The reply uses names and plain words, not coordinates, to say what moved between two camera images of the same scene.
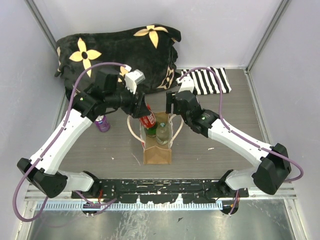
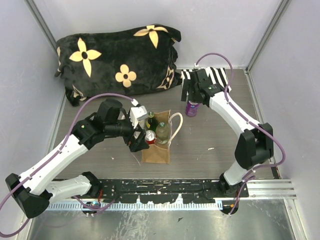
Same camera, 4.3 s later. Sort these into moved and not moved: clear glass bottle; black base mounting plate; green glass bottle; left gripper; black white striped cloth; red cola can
Moved: red cola can; left gripper; green glass bottle
Not moved: black base mounting plate; clear glass bottle; black white striped cloth
